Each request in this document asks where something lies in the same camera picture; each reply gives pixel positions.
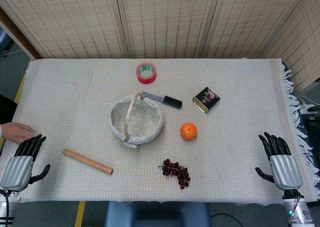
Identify blue chair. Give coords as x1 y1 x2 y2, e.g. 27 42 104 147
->
104 201 212 227

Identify red tape roll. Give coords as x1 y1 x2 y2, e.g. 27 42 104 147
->
135 62 158 85

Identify white fabric basket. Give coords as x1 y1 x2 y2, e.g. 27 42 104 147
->
107 92 166 150

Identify white power strip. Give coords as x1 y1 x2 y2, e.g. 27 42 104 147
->
298 95 320 115

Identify black luncheon meat can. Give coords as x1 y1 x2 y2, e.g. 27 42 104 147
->
192 86 221 114

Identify grey knife with black handle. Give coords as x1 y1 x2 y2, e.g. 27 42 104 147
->
142 91 183 110

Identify bamboo folding screen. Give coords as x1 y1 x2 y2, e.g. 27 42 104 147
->
0 0 320 93

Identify dark red grape bunch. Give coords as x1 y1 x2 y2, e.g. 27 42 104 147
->
157 158 191 190

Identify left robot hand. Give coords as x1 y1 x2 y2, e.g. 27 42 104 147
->
0 133 51 192

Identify white woven tablecloth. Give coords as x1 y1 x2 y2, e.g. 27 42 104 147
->
0 58 320 204

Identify wooden rolling pin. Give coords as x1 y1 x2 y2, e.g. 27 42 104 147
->
62 148 115 176

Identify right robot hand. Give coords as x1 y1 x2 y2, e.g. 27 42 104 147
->
254 131 304 191

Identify person's bare hand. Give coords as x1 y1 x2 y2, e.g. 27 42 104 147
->
0 122 35 145

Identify orange fruit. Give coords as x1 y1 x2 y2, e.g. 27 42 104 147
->
179 122 198 141

